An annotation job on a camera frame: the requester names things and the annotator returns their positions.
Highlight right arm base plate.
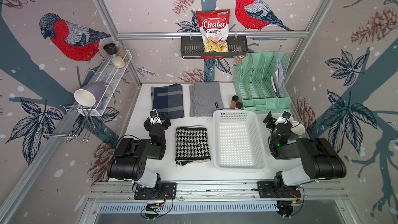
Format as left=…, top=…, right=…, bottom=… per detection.
left=257, top=180, right=302, bottom=199

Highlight dark green mug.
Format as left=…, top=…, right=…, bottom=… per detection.
left=290, top=122, right=306, bottom=136

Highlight beige spice bottle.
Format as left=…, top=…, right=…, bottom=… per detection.
left=235, top=102, right=244, bottom=110

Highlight wire cup holder rack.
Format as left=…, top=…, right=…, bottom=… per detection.
left=36, top=104, right=95, bottom=144

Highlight white plastic basket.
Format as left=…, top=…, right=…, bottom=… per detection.
left=212, top=110, right=268, bottom=173

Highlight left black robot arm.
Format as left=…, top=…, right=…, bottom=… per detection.
left=107, top=109, right=171, bottom=199

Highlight navy plaid scarf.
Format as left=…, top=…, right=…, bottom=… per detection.
left=151, top=84, right=184, bottom=119

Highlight papers in organizer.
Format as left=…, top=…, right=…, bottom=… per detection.
left=272, top=51, right=285, bottom=97

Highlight black white houndstooth scarf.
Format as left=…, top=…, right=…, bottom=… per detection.
left=175, top=127, right=211, bottom=166

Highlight green plastic file organizer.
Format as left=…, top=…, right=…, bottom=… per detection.
left=233, top=52, right=291, bottom=114

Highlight purple white cup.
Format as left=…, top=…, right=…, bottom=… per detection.
left=74, top=83, right=106, bottom=107

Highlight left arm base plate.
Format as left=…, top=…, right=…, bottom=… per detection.
left=133, top=183, right=177, bottom=200

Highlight grey folded scarf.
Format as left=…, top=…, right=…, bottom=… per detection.
left=189, top=82, right=224, bottom=117

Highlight black wire wall shelf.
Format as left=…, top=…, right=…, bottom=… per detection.
left=180, top=36, right=248, bottom=59

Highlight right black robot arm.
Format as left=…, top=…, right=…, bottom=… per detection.
left=263, top=111, right=347, bottom=191

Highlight red Chuba chips bag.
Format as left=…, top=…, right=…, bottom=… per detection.
left=196, top=9, right=230, bottom=53

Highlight white wire wall shelf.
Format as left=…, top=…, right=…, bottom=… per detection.
left=88, top=51, right=132, bottom=116

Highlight brown spice bottle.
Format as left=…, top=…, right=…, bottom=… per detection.
left=230, top=95, right=239, bottom=110

